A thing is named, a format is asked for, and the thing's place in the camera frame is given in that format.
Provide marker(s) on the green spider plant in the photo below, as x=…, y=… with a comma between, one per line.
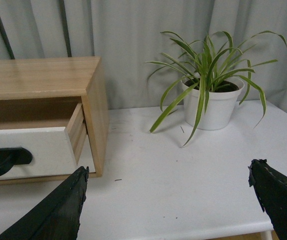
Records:
x=203, y=67

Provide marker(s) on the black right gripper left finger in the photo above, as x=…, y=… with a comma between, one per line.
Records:
x=57, y=216

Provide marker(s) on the grey curtain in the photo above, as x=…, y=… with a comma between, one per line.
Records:
x=127, y=34

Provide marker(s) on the white drawer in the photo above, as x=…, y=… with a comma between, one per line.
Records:
x=86, y=157
x=52, y=134

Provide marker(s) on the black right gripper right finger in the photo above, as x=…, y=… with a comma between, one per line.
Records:
x=270, y=187

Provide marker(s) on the wooden drawer cabinet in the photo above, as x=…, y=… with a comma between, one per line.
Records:
x=53, y=80

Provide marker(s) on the black drawer handle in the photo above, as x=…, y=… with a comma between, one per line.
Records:
x=10, y=157

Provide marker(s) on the white plant pot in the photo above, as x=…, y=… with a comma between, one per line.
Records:
x=219, y=108

